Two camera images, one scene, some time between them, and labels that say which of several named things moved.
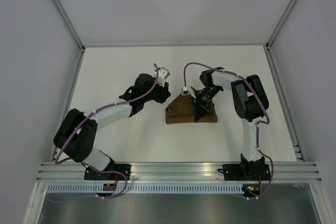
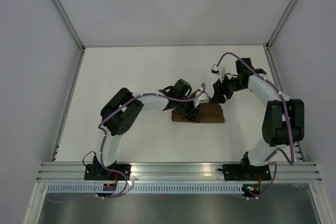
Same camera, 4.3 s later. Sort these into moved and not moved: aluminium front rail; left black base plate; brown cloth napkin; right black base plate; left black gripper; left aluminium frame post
Moved: left black gripper; brown cloth napkin
Not moved: aluminium front rail; right black base plate; left black base plate; left aluminium frame post
